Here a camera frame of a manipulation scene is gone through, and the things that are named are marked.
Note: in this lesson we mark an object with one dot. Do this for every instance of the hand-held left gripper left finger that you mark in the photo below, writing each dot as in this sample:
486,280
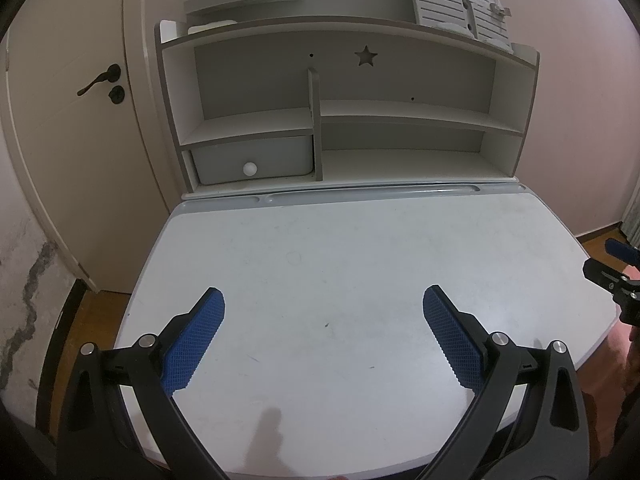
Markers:
195,340

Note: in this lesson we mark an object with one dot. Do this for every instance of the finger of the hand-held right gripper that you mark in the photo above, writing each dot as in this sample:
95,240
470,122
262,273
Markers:
605,272
622,249

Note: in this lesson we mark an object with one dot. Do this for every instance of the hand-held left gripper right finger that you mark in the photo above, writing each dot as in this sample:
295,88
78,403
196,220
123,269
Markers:
450,335

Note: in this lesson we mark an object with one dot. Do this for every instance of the white drawer knob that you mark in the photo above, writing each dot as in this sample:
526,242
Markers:
250,169

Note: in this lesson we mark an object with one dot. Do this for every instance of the grey drawer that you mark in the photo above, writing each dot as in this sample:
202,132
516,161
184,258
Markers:
275,157

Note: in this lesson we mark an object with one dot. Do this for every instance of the white door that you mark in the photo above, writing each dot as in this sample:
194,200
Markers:
65,160

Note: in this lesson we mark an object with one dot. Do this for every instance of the white desk hutch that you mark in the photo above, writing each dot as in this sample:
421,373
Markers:
400,117

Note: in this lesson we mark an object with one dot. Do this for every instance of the black door keyhole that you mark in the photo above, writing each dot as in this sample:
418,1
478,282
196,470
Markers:
117,94

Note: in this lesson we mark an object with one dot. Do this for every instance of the grey slatted book stand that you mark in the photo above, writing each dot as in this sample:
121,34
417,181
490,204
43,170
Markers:
440,0

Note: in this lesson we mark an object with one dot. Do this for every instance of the white flat box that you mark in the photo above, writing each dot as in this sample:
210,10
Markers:
210,26

